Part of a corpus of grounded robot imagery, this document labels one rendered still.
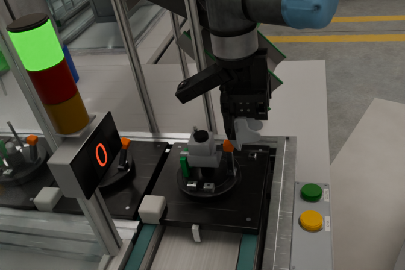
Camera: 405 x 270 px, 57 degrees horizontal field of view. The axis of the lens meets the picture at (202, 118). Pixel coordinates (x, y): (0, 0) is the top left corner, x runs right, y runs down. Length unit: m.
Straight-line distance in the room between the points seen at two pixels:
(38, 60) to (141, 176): 0.46
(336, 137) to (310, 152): 1.43
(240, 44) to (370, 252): 0.50
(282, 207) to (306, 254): 0.12
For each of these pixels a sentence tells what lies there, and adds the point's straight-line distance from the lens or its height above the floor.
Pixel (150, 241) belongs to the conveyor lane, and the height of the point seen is 0.94.
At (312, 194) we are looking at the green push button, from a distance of 0.77.
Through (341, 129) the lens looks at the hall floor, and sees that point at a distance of 2.52.
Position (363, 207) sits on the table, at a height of 0.86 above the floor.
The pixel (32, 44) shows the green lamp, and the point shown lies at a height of 1.39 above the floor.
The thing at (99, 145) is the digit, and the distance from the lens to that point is 0.57.
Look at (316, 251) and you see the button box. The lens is 0.71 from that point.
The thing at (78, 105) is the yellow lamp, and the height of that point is 1.29.
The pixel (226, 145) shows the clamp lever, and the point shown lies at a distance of 0.73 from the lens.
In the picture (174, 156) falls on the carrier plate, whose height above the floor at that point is 0.97.
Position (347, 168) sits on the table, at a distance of 1.00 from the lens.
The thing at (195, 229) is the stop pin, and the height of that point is 0.97.
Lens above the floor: 1.54
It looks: 35 degrees down
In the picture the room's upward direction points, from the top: 11 degrees counter-clockwise
